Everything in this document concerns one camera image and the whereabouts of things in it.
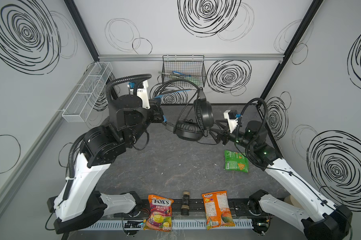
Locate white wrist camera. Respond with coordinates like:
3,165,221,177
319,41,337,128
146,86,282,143
128,80,150,109
224,110,241,133

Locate black wire wall basket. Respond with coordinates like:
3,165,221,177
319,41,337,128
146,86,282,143
160,55,207,88

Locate white slotted cable duct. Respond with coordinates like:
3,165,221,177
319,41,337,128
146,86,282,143
84,219,254,231

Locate Fox's fruits candy bag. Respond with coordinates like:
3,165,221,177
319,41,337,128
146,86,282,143
143,195,174,232

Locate green snack bag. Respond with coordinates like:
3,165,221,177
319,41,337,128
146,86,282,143
224,150,249,173

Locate white wire wall shelf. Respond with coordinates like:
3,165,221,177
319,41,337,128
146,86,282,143
62,62,112,123

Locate orange snack bag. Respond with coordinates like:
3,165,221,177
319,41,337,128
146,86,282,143
202,191,235,230

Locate black blue headphones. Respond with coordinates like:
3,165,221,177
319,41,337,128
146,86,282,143
149,79,214,142

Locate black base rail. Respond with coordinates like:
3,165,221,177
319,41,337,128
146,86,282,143
108,197,277,218

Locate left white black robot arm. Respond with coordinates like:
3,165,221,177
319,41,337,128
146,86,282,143
47,74,163,238

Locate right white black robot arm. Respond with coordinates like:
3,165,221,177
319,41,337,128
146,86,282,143
196,98,353,240

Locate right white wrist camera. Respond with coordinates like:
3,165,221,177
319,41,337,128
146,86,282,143
224,110,241,133

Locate small dark bottle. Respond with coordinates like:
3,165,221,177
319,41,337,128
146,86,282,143
181,191,190,216

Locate beige tape roll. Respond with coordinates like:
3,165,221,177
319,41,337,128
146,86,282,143
284,195,299,207

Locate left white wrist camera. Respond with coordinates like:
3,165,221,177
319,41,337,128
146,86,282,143
128,80,150,109

